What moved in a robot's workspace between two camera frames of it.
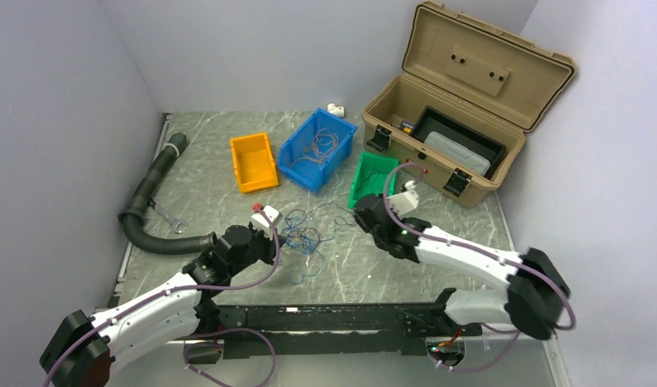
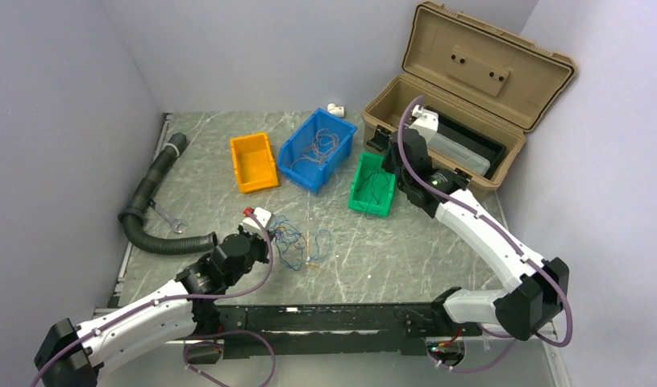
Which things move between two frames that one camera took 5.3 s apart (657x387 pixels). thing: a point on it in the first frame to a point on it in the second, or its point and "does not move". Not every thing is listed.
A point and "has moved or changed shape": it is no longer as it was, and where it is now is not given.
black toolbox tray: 432,121 does not move
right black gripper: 360,223 to 387,162
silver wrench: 173,222 does not move
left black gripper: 269,244 does not move
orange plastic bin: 254,164 does not move
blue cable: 301,243 has moved or changed shape
